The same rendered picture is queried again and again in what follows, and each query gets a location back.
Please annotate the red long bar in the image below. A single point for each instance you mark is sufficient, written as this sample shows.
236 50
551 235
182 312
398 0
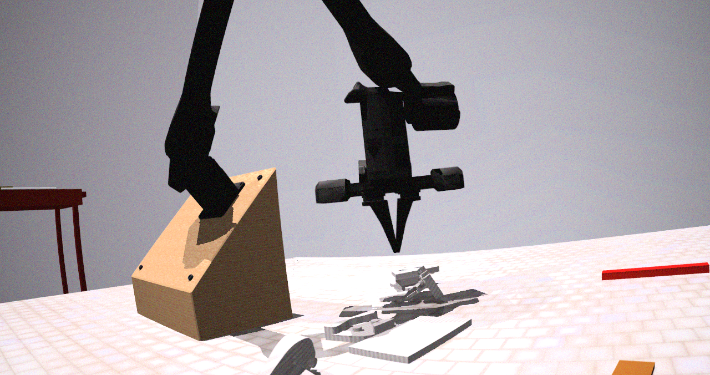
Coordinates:
656 271

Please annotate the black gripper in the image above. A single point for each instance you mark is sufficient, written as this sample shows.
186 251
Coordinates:
388 159

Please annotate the orange flat bar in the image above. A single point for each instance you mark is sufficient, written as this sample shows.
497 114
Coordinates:
634 368

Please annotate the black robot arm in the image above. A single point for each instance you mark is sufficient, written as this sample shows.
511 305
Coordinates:
427 106

